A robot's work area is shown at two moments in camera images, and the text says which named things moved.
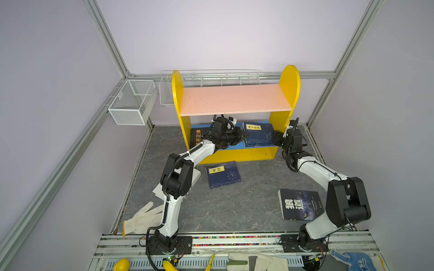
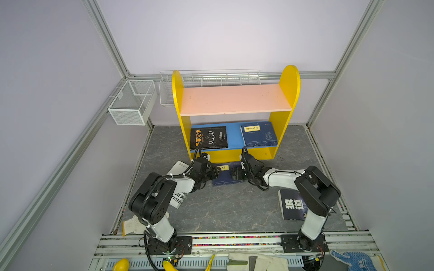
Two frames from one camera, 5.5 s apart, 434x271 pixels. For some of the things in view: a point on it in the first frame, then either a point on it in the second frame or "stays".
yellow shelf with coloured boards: x=260 y=109 stays
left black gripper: x=239 y=132 → x=214 y=171
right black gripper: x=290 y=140 → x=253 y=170
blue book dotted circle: x=222 y=174 stays
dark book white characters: x=300 y=205 stays
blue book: x=261 y=134 stays
